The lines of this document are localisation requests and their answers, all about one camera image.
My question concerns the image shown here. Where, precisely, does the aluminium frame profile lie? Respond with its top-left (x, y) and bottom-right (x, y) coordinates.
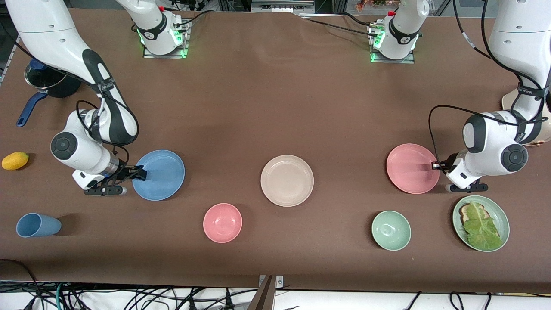
top-left (0, 37), bottom-right (21, 84)

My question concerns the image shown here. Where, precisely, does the metal base plate of right arm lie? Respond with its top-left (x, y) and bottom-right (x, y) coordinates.
top-left (142, 17), bottom-right (191, 59)

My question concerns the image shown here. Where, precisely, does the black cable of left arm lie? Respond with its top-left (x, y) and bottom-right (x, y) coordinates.
top-left (428, 0), bottom-right (551, 167)

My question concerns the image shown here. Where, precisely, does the glass lid with blue knob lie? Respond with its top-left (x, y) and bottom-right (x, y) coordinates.
top-left (25, 59), bottom-right (65, 90)

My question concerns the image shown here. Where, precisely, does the toasted bread slice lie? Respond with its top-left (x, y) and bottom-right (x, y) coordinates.
top-left (459, 203), bottom-right (487, 225)

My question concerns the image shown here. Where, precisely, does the small pink bowl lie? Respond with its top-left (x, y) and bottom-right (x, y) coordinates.
top-left (203, 203), bottom-right (243, 243)

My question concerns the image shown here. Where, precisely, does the yellow lemon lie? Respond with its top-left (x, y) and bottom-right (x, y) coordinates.
top-left (2, 152), bottom-right (29, 171)

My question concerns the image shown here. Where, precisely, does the orange flower decoration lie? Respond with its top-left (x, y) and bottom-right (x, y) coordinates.
top-left (356, 0), bottom-right (388, 12)

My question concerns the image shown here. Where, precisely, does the black pot with blue handle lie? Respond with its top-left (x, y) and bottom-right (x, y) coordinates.
top-left (16, 58), bottom-right (82, 127)

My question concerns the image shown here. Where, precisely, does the green plate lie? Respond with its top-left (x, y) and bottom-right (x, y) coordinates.
top-left (452, 195), bottom-right (510, 252)

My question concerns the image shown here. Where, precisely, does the beige plate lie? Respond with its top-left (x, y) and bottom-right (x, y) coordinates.
top-left (260, 155), bottom-right (314, 207)

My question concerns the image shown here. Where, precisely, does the beige toaster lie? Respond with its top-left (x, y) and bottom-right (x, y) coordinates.
top-left (501, 88), bottom-right (551, 147)

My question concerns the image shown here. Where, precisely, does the grey metal box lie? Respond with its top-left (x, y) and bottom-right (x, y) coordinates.
top-left (251, 0), bottom-right (316, 13)

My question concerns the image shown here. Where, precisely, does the thick black floor cable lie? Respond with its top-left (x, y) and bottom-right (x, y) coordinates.
top-left (0, 258), bottom-right (42, 310)

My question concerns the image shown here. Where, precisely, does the blue cup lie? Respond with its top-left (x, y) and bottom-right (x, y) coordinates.
top-left (16, 213), bottom-right (62, 238)

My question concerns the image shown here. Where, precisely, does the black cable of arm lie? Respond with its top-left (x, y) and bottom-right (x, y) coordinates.
top-left (13, 39), bottom-right (139, 169)
top-left (428, 0), bottom-right (551, 167)

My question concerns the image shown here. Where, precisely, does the pink plate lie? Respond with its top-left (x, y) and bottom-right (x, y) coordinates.
top-left (386, 143), bottom-right (440, 194)

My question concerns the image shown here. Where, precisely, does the brown table cover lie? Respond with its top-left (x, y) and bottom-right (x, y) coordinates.
top-left (0, 8), bottom-right (551, 293)

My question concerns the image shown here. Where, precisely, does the small green bowl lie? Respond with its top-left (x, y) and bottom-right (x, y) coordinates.
top-left (371, 210), bottom-right (412, 251)

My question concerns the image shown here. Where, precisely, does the blue plate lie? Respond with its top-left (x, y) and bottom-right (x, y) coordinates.
top-left (132, 149), bottom-right (186, 201)

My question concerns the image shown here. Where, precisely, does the black cable on table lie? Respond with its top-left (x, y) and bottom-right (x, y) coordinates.
top-left (342, 12), bottom-right (381, 27)
top-left (301, 17), bottom-right (379, 37)
top-left (174, 9), bottom-right (214, 33)

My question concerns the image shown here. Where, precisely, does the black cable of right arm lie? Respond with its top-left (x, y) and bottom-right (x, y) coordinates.
top-left (13, 39), bottom-right (139, 169)

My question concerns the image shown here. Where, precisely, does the green lettuce leaf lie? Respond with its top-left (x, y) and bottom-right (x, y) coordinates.
top-left (463, 201), bottom-right (502, 250)

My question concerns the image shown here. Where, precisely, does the dark angled bar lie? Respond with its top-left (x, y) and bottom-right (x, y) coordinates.
top-left (248, 276), bottom-right (276, 310)

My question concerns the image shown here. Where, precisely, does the metal base plate of left arm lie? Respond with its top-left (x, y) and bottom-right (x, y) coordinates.
top-left (369, 24), bottom-right (416, 64)

